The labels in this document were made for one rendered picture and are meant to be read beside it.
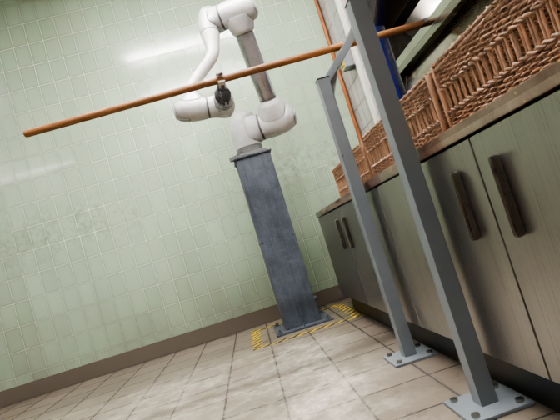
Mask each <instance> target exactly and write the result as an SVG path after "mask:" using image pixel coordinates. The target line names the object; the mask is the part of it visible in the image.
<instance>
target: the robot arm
mask: <svg viewBox="0 0 560 420"><path fill-rule="evenodd" d="M257 17H258V7H257V5H256V3H255V2H254V0H227V1H225V2H222V3H220V4H218V5H216V6H214V7H211V6H205V7H203V8H202V9H201V10H200V12H199V14H198V21H197V22H198V29H199V32H200V35H201V38H202V41H203V43H204V45H205V47H206V49H207V53H206V56H205V57H204V59H203V60H202V61H201V63H200V64H199V66H198V67H197V69H196V71H195V72H194V73H193V75H192V76H191V77H190V79H189V81H188V82H187V85H189V84H192V83H197V82H201V81H202V80H203V79H204V78H205V77H206V76H207V75H208V73H209V72H210V70H211V69H212V68H213V66H214V64H215V63H216V61H217V60H218V55H219V43H220V33H223V32H224V31H227V30H228V29H229V31H230V33H231V34H232V35H233V36H234V37H236V39H237V43H238V46H239V48H240V50H241V53H242V56H243V59H244V62H245V63H246V66H247V68H252V67H255V66H258V65H261V64H264V61H263V56H262V54H261V51H260V48H259V46H258V42H257V39H256V37H255V34H254V31H253V29H254V20H255V19H257ZM250 78H251V79H252V84H253V86H254V88H255V91H256V93H257V97H258V99H259V102H260V103H259V104H258V106H257V110H258V114H255V115H253V113H252V112H249V111H245V110H242V111H239V112H236V113H234V110H235V102H234V99H233V95H232V93H231V91H230V90H229V88H227V87H226V81H225V80H222V81H218V85H217V89H216V90H215V93H214V95H213V96H210V97H203V96H202V95H201V94H200V93H199V92H198V90H197V91H193V92H188V93H185V94H184V95H183V96H182V99H181V100H180V101H178V102H176V103H175V104H174V105H173V107H172V109H173V111H174V114H175V117H176V119H177V120H178V121H180V122H184V123H192V122H199V121H203V120H206V119H209V118H230V117H231V116H232V118H231V122H230V131H231V135H232V141H233V144H234V147H235V148H236V151H237V154H236V155H235V156H233V157H230V158H229V161H230V163H232V162H234V161H233V159H234V158H239V157H242V156H245V155H248V154H251V153H257V152H260V151H263V150H266V149H267V148H263V145H262V142H263V141H264V140H266V139H269V138H275V137H277V136H280V135H282V134H284V133H286V132H288V131H290V130H291V129H292V128H293V127H294V126H295V125H296V124H297V122H298V119H297V114H296V111H295V108H294V107H293V106H292V105H291V104H289V103H286V104H285V102H284V101H283V99H282V98H280V97H279V96H276V93H275V91H274V89H273V85H272V82H271V79H270V77H269V75H268V71H265V72H260V73H257V74H253V75H251V76H250ZM233 113H234V114H233Z"/></svg>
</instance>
